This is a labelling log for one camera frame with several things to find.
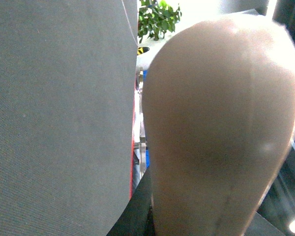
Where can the beige plastic dustpan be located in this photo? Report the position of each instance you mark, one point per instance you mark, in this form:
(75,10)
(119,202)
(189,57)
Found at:
(219,113)

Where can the yellow black traffic cone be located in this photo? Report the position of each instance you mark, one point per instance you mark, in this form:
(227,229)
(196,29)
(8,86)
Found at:
(142,50)

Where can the green potted plant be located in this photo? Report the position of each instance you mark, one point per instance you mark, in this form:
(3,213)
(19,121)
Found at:
(156,18)

